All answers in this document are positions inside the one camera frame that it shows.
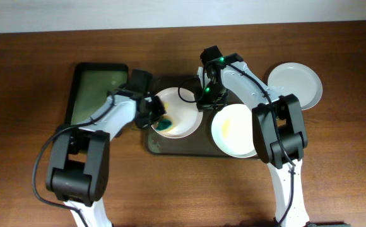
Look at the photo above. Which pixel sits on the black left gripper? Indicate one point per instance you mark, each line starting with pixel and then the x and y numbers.
pixel 143 123

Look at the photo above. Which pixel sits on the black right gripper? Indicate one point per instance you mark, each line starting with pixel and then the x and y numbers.
pixel 203 105

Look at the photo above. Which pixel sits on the yellow and green sponge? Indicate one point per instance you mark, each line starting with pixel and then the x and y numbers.
pixel 163 124

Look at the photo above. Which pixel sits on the pinkish white plate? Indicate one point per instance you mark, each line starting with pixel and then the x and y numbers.
pixel 185 116

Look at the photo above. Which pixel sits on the grey-white plate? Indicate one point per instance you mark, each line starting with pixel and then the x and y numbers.
pixel 298 79

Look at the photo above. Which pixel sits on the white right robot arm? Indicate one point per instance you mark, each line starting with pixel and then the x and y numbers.
pixel 279 133

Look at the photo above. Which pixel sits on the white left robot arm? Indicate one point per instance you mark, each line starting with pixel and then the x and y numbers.
pixel 78 169

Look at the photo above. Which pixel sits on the black tray with soapy water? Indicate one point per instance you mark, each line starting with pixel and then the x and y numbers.
pixel 89 87

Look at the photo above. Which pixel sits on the white plate with yellow stain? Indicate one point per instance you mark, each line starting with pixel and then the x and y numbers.
pixel 231 130

